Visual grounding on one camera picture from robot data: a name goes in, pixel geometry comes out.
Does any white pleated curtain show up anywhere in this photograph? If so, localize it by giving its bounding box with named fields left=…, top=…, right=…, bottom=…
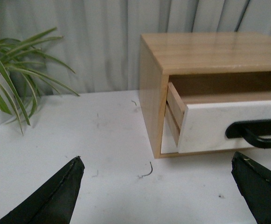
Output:
left=0, top=0, right=271, bottom=93

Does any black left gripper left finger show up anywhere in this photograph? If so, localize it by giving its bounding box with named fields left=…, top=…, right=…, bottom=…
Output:
left=0, top=156, right=84, bottom=224

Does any green spider plant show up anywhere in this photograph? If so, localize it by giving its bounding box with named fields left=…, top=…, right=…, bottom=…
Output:
left=0, top=27, right=79, bottom=132

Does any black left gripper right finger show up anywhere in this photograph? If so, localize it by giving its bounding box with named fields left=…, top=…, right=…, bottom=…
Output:
left=231, top=152, right=271, bottom=224

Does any black drawer handle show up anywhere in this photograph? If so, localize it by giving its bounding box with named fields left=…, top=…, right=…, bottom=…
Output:
left=225, top=119, right=271, bottom=149

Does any light wooden drawer cabinet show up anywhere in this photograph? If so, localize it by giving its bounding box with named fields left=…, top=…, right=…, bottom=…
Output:
left=139, top=32, right=271, bottom=158

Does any white front wooden drawer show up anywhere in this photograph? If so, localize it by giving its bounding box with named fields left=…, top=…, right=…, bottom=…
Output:
left=161, top=83, right=271, bottom=154

